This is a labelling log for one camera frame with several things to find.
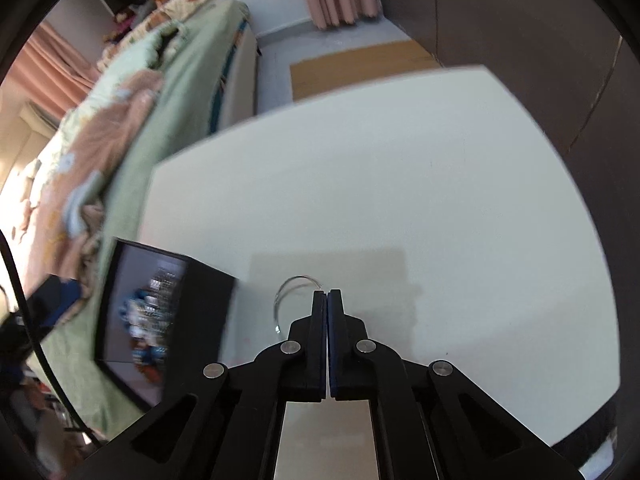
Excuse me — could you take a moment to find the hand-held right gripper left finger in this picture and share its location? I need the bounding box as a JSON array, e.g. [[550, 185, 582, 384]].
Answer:
[[65, 289, 328, 480]]

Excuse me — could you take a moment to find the light green printed quilt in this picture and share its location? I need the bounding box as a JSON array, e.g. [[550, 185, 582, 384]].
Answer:
[[97, 20, 183, 73]]

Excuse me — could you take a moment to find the brown wooden bead bracelet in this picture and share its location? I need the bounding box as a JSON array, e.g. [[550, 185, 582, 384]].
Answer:
[[131, 337, 168, 383]]

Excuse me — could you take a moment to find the black cable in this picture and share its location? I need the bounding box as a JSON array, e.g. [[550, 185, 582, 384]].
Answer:
[[0, 230, 108, 446]]

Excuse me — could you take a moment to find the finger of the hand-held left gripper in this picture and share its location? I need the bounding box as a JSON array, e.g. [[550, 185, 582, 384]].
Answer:
[[25, 272, 93, 333]]

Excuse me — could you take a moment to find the bed with green sheet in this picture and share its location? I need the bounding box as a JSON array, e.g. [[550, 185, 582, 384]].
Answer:
[[0, 0, 258, 441]]

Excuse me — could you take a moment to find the pink floral blanket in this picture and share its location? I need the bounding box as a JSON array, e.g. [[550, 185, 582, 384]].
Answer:
[[25, 70, 166, 291]]

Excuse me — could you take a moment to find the black gift box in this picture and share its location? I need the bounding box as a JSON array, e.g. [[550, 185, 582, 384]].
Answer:
[[94, 237, 237, 408]]

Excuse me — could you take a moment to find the dark brown wardrobe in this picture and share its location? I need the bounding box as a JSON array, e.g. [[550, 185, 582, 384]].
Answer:
[[385, 0, 640, 281]]

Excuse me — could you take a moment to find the thin silver bangle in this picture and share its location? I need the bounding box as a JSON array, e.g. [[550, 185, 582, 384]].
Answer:
[[272, 275, 321, 336]]

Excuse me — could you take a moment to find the white side table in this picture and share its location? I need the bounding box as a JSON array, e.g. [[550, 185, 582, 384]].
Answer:
[[136, 64, 623, 448]]

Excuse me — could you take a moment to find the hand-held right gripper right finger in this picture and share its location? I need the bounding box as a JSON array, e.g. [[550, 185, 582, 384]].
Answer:
[[326, 288, 586, 480]]

